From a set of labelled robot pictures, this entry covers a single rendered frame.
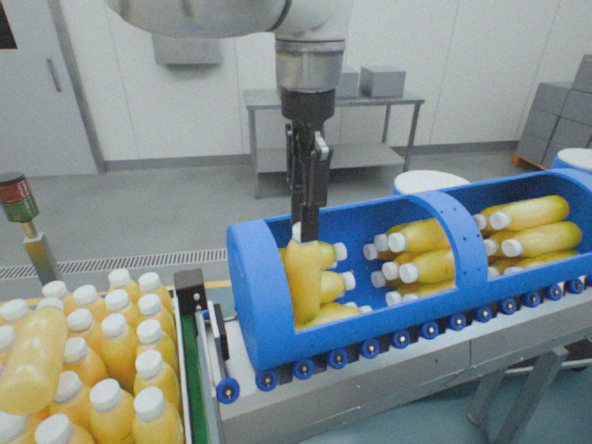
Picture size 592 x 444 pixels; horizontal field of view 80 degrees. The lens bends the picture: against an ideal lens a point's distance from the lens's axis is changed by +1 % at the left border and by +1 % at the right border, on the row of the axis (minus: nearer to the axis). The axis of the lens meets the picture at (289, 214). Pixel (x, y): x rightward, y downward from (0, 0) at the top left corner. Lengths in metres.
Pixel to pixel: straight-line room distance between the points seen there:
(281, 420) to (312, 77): 0.65
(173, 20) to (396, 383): 0.80
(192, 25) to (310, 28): 0.15
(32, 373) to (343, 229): 0.65
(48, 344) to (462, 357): 0.84
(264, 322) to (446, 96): 4.29
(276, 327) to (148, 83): 3.66
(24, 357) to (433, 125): 4.50
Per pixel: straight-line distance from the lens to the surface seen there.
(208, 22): 0.36
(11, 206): 1.00
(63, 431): 0.63
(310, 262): 0.60
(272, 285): 0.58
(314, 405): 0.83
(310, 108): 0.48
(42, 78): 4.34
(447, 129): 4.83
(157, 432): 0.63
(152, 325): 0.70
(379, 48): 4.23
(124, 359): 0.76
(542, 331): 1.16
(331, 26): 0.46
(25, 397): 0.65
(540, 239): 0.99
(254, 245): 0.61
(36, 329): 0.69
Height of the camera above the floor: 1.58
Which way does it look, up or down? 30 degrees down
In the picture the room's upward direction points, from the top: straight up
